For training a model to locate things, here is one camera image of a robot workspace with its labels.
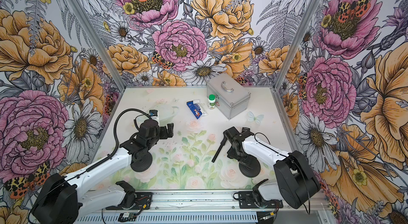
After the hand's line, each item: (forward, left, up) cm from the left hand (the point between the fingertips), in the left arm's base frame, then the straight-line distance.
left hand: (164, 128), depth 86 cm
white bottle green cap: (+22, -26, -4) cm, 34 cm away
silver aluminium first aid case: (+19, -37, +2) cm, 42 cm away
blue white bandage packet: (+20, -17, -9) cm, 27 cm away
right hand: (-16, -40, -10) cm, 44 cm away
